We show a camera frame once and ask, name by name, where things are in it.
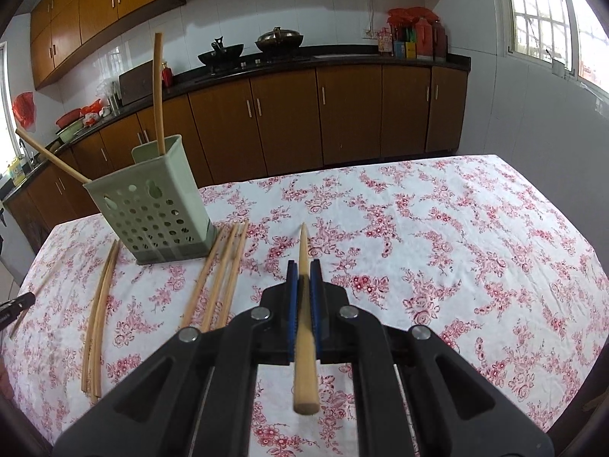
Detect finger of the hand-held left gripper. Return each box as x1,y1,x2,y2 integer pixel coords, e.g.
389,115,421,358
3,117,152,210
0,292,37,330

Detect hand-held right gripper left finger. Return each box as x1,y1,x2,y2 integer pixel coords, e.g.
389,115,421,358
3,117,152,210
52,259,300,457

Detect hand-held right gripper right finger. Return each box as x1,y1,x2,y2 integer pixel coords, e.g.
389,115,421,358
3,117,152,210
310,258,555,457

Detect wooden chopstick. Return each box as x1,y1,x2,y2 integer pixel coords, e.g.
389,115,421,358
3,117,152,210
216,221,250,327
152,33,166,155
81,240,117,394
15,128,92,185
180,226,228,331
201,224,240,334
292,223,320,415
90,243,121,401

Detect green perforated utensil holder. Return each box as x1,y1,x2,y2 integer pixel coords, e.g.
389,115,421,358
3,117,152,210
83,134,218,266

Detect red floral tablecloth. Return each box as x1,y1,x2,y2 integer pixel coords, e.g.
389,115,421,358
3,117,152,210
0,153,607,457

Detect yellow dish soap bottle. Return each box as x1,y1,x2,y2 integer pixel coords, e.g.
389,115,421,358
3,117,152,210
7,156,26,187

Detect green basin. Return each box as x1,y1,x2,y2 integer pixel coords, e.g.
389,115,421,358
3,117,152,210
57,121,87,143

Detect brown base cabinets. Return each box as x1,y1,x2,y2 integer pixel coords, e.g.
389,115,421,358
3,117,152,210
5,64,469,248

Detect hanging red plastic bag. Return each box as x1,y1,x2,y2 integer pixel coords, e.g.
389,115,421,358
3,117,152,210
12,92,37,131

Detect red basin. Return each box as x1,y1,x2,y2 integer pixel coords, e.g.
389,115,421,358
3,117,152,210
56,109,84,129

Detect sliding window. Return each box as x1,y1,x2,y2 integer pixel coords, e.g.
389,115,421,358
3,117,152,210
0,43,24,163

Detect metal cup with clear bag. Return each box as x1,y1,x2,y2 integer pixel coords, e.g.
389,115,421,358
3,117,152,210
97,81,120,108

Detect dark wooden cutting board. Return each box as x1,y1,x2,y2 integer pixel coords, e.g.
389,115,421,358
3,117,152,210
118,66,165,105

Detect black gas stove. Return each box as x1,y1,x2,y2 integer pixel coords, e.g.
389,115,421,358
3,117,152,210
190,54,316,78

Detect black kitchen countertop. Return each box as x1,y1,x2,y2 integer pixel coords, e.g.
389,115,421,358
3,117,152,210
0,51,472,201

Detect black wok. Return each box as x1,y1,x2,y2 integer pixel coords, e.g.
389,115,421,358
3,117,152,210
197,35,245,66

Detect pot with metal lid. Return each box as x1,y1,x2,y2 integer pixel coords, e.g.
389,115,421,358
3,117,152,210
255,27,305,53

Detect dark red thermos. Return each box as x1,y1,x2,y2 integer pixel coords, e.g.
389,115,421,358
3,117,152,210
432,20,448,61

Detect red bag over thermoses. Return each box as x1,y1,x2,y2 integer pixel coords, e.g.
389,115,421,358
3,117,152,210
386,7,439,27

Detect barred window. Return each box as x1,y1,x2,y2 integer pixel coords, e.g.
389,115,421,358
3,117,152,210
504,0,609,92

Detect long brown wall cabinet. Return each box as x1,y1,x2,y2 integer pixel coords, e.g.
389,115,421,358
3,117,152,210
29,0,186,90

